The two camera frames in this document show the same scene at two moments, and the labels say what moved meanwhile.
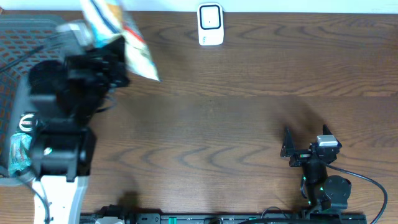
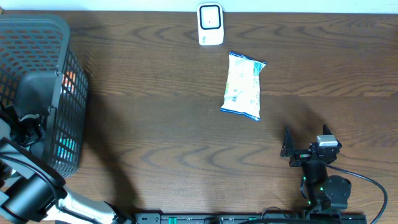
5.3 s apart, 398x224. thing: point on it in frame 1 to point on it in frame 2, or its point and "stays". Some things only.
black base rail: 302,218 stays
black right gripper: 288,150 stays
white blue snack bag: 106,20 to 242,91
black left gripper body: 94,91 to 21,131
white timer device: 210,23 stays
